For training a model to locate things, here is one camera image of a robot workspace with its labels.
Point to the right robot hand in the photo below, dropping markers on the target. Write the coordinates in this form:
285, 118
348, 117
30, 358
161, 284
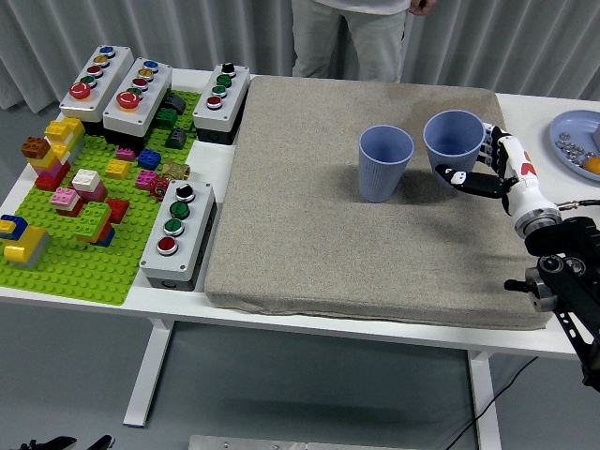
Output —
522, 187

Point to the person's left hand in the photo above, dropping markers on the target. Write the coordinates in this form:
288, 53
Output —
424, 5

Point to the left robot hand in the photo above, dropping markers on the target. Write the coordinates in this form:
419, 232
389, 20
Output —
56, 443

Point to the blue ribbed cup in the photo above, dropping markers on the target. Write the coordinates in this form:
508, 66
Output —
379, 173
452, 136

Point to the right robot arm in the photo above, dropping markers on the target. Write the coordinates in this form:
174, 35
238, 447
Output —
569, 276

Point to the orange fruit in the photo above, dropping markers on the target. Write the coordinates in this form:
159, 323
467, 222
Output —
593, 164

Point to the person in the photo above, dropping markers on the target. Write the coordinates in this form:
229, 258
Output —
351, 37

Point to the blue plate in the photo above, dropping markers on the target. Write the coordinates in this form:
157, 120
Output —
574, 123

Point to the white table leg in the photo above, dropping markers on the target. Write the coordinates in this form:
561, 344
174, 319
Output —
150, 370
487, 403

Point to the green studded baseplate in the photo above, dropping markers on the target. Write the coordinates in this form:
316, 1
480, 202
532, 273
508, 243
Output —
70, 276

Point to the blue yellow grey brick stack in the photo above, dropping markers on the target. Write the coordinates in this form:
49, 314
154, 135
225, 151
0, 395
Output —
23, 244

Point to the four-button control box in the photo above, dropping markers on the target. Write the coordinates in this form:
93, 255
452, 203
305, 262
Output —
233, 96
196, 225

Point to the grey-brown mat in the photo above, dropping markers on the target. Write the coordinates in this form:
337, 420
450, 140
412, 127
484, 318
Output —
304, 211

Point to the green orange blue brick stack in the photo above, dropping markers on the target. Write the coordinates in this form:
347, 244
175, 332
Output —
93, 220

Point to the grey pleated curtain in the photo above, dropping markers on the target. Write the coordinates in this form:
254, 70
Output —
187, 28

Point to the red toy brick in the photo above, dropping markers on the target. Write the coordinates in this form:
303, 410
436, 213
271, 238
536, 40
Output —
118, 210

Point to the pink white red brick stack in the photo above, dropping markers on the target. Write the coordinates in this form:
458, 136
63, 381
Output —
64, 199

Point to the dark grey curved brick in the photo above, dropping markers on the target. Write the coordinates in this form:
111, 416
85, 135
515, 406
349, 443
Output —
175, 102

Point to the magenta toy brick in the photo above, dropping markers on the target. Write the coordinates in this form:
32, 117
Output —
146, 179

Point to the yellow toy brick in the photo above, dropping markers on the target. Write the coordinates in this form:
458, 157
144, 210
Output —
117, 169

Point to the grey sloped toy brick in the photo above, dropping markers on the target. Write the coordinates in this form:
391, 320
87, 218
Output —
175, 138

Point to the dark green toy brick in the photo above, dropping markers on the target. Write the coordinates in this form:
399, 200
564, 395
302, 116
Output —
165, 117

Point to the five-button control box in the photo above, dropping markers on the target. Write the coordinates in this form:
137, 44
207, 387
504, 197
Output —
111, 77
151, 100

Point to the brown yellow red brick stack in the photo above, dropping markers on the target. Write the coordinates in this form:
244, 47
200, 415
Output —
40, 150

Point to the brass pipe fitting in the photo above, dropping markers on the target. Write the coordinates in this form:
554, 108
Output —
175, 171

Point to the small pink toy brick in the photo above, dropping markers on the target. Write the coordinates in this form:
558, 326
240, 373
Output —
125, 154

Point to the blue toy brick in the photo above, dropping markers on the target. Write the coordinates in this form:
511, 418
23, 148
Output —
149, 158

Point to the yellow white green brick stack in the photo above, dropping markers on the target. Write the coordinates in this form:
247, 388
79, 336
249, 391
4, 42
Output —
63, 130

